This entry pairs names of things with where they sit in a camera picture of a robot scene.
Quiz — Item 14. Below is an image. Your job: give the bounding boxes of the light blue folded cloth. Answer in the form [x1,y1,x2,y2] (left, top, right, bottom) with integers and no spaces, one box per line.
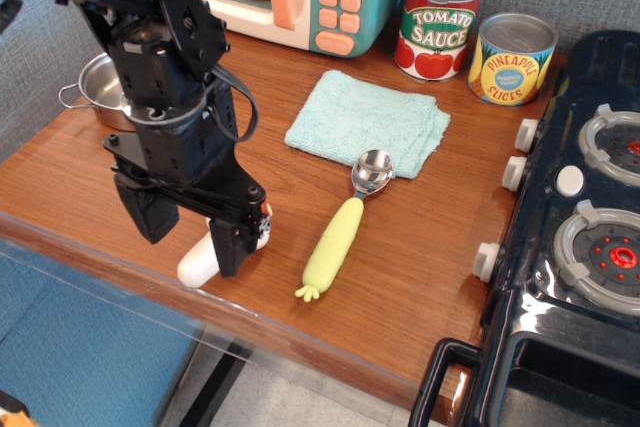
[285,70,451,179]

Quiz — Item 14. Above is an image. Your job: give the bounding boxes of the plush mushroom toy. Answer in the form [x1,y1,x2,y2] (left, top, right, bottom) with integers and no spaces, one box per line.
[177,202,273,288]

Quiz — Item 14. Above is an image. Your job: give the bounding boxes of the pineapple slices can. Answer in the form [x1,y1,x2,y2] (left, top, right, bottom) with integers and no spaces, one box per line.
[468,13,558,106]

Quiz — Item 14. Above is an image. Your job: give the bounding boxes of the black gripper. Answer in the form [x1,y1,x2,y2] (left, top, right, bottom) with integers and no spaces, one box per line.
[103,78,266,277]

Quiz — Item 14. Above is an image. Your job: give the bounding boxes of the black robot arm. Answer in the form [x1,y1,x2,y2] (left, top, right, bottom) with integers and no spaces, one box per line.
[1,0,269,277]

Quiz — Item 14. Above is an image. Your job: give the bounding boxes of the black toy stove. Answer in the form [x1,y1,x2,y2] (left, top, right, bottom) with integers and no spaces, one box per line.
[410,30,639,426]

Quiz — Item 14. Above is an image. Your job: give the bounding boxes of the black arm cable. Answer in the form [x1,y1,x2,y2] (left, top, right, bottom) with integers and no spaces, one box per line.
[204,62,260,143]

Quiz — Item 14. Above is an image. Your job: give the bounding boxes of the tomato sauce can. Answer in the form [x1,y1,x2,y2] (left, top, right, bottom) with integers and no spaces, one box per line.
[395,0,481,81]

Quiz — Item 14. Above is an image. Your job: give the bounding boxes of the spoon with yellow-green handle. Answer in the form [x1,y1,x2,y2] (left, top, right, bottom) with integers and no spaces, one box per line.
[295,150,394,303]

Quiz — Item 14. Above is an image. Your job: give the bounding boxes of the small steel pot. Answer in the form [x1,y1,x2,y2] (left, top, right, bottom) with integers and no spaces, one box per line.
[58,53,135,132]

